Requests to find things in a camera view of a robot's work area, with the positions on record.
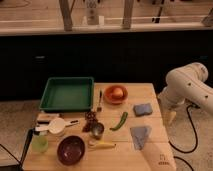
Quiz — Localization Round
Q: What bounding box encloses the dark purple bowl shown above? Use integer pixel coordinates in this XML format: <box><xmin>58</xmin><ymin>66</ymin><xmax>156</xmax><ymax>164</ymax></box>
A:
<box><xmin>57</xmin><ymin>135</ymin><xmax>85</xmax><ymax>166</ymax></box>

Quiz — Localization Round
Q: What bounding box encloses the metal fork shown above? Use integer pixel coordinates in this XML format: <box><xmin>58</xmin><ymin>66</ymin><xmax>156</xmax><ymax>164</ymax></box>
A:
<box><xmin>97</xmin><ymin>90</ymin><xmax>103</xmax><ymax>112</ymax></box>

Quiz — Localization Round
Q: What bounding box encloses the yellow round fruit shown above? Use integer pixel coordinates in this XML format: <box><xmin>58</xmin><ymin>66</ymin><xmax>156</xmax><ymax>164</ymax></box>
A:
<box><xmin>112</xmin><ymin>88</ymin><xmax>124</xmax><ymax>99</ymax></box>

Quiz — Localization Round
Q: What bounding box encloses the small metal cup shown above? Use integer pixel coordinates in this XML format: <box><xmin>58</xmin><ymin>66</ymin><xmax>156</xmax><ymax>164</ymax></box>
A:
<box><xmin>91</xmin><ymin>123</ymin><xmax>104</xmax><ymax>139</ymax></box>

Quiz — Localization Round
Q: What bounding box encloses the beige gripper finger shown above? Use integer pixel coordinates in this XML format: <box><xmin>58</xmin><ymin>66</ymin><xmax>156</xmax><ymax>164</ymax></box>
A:
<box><xmin>167</xmin><ymin>111</ymin><xmax>176</xmax><ymax>125</ymax></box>

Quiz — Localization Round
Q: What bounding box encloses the orange bowl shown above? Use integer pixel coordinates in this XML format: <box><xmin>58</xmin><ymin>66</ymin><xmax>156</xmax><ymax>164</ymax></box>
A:
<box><xmin>104</xmin><ymin>85</ymin><xmax>128</xmax><ymax>105</ymax></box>

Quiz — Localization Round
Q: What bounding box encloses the green plastic cup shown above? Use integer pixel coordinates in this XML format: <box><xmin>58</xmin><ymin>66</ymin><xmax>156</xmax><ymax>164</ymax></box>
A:
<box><xmin>31</xmin><ymin>134</ymin><xmax>48</xmax><ymax>153</ymax></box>

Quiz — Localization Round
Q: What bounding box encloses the blue folded cloth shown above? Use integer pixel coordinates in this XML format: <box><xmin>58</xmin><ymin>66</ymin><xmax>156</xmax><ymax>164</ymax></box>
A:
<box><xmin>130</xmin><ymin>126</ymin><xmax>152</xmax><ymax>150</ymax></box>

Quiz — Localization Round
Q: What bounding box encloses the dark red grape bunch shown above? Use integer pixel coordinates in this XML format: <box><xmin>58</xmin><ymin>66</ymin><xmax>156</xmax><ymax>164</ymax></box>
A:
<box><xmin>82</xmin><ymin>111</ymin><xmax>98</xmax><ymax>132</ymax></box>

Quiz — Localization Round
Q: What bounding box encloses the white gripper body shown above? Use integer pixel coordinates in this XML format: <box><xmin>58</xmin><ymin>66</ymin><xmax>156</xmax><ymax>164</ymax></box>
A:
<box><xmin>158</xmin><ymin>92</ymin><xmax>183</xmax><ymax>115</ymax></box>

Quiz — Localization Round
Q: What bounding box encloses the green plastic tray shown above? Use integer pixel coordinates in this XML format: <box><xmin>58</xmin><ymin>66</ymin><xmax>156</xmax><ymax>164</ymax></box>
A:
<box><xmin>39</xmin><ymin>77</ymin><xmax>94</xmax><ymax>112</ymax></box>

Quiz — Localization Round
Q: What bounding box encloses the black cable on floor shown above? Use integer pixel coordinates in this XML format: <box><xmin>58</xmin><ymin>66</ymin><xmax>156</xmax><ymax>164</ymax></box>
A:
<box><xmin>168</xmin><ymin>104</ymin><xmax>200</xmax><ymax>171</ymax></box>

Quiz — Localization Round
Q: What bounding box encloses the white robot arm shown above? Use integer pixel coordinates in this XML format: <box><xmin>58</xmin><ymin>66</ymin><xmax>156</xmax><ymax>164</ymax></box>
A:
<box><xmin>158</xmin><ymin>62</ymin><xmax>213</xmax><ymax>125</ymax></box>

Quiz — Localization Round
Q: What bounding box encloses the green chili pepper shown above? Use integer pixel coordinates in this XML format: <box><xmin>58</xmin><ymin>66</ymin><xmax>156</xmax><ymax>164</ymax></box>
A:
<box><xmin>109</xmin><ymin>112</ymin><xmax>128</xmax><ymax>131</ymax></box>

